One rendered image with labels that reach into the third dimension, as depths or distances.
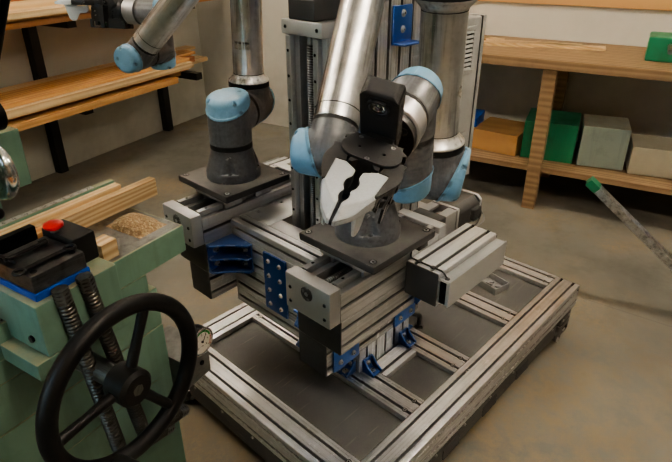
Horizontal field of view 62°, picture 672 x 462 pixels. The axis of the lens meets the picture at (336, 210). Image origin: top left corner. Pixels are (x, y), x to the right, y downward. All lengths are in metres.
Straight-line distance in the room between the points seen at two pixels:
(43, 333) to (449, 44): 0.80
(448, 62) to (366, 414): 1.03
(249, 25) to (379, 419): 1.14
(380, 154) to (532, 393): 1.61
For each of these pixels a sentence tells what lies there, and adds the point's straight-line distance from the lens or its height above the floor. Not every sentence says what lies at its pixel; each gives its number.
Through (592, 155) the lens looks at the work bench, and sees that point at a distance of 3.44.
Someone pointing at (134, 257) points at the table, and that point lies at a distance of 1.11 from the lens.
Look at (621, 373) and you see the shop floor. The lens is 2.35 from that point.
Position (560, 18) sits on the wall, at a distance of 3.77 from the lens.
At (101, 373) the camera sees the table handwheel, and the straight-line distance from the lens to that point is 0.97.
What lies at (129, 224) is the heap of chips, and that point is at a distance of 1.18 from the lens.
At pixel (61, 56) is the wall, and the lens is 4.12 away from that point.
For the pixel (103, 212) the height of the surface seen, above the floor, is 0.92.
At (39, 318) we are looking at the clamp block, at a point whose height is 0.94.
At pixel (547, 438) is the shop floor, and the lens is 2.02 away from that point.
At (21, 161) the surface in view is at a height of 1.01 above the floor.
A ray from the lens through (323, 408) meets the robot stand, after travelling 1.70.
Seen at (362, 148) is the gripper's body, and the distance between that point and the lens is 0.64.
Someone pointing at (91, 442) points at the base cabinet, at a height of 0.57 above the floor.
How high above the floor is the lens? 1.43
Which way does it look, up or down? 26 degrees down
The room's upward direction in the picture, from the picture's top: straight up
